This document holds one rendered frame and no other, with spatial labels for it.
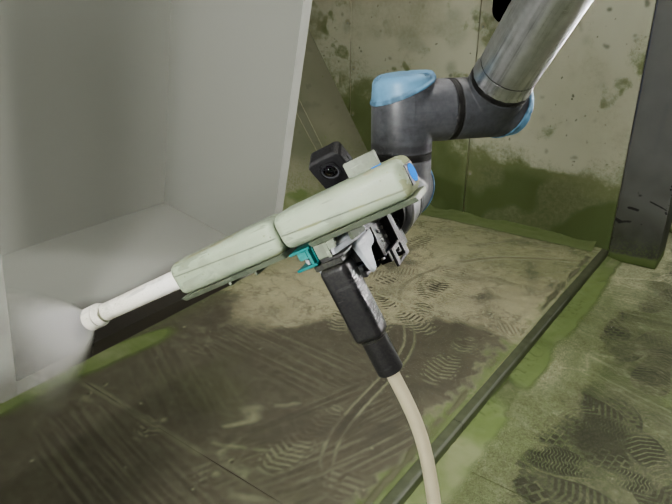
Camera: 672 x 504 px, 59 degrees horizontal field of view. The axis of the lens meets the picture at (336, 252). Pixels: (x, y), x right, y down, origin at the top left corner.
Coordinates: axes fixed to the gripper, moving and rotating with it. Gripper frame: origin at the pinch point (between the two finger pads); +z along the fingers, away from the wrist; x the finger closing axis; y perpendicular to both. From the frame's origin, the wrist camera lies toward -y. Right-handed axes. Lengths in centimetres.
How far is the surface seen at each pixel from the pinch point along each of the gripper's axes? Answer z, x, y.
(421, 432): -0.3, -0.2, 23.9
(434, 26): -219, 15, -34
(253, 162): -54, 33, -13
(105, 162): -45, 59, -27
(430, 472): 0.6, 0.7, 28.5
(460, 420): -69, 24, 64
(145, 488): -25, 76, 36
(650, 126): -193, -44, 38
